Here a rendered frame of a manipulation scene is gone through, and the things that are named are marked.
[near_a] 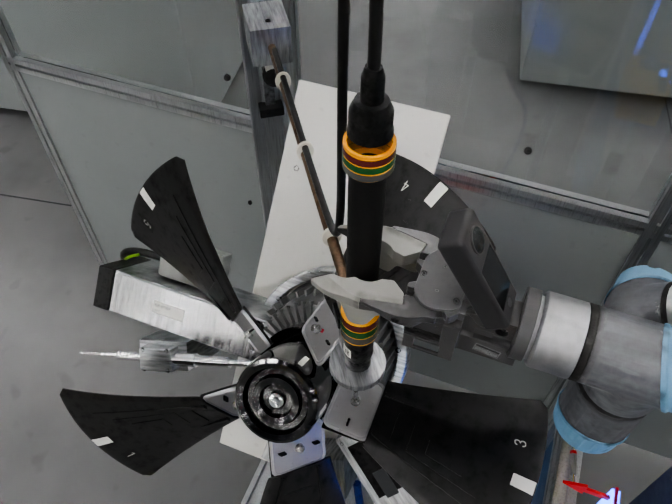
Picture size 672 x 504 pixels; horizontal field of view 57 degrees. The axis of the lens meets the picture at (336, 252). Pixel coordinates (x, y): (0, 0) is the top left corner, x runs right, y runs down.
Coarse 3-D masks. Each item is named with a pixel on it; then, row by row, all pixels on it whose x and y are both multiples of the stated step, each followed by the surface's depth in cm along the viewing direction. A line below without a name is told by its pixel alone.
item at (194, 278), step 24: (168, 168) 83; (168, 192) 85; (192, 192) 82; (168, 216) 87; (192, 216) 83; (144, 240) 97; (168, 240) 91; (192, 240) 85; (192, 264) 89; (216, 264) 84; (216, 288) 87
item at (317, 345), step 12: (324, 300) 89; (324, 312) 88; (312, 324) 89; (324, 324) 86; (336, 324) 84; (312, 336) 87; (324, 336) 85; (336, 336) 83; (312, 348) 86; (324, 348) 84; (324, 360) 83
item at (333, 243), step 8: (272, 56) 103; (280, 88) 99; (288, 112) 95; (296, 136) 91; (304, 160) 88; (312, 184) 84; (312, 192) 84; (320, 208) 82; (320, 216) 81; (328, 240) 78; (336, 240) 78; (336, 248) 77; (336, 256) 76; (336, 264) 76; (344, 264) 76; (344, 272) 75
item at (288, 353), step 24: (288, 336) 92; (264, 360) 82; (288, 360) 82; (312, 360) 85; (240, 384) 83; (264, 384) 83; (288, 384) 82; (312, 384) 81; (336, 384) 91; (240, 408) 84; (264, 408) 84; (288, 408) 83; (312, 408) 81; (264, 432) 84; (288, 432) 83
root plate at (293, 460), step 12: (312, 432) 91; (276, 444) 88; (288, 444) 89; (312, 444) 91; (324, 444) 92; (276, 456) 88; (288, 456) 89; (300, 456) 90; (312, 456) 91; (324, 456) 93; (276, 468) 88; (288, 468) 89
